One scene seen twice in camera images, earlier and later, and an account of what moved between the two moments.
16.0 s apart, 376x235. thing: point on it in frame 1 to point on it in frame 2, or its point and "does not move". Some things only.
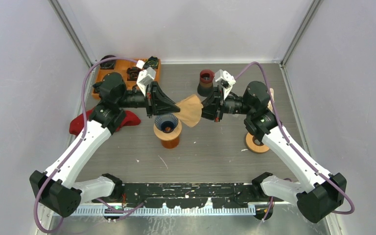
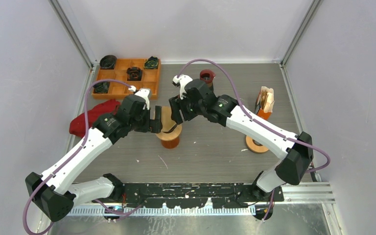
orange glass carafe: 170,144 does not move
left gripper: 157,102 to 154,125
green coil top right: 152,61 does not move
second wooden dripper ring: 250,141 does not move
